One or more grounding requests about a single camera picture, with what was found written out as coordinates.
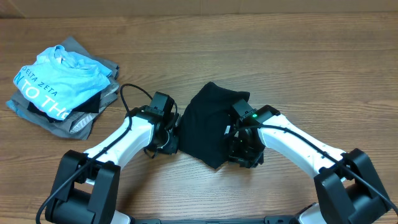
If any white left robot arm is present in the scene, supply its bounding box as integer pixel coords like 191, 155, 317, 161
43, 92, 178, 224

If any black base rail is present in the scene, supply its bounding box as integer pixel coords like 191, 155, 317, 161
132, 215, 299, 224

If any light blue printed t-shirt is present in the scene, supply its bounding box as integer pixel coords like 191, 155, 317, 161
13, 45, 112, 121

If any grey folded garment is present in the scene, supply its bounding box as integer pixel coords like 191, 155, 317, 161
6, 36, 119, 140

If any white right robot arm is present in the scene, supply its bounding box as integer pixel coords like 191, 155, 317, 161
224, 100, 397, 224

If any black t-shirt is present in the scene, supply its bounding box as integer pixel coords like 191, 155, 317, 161
178, 82, 250, 169

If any black folded garment in pile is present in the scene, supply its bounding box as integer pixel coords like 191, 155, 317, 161
27, 92, 101, 123

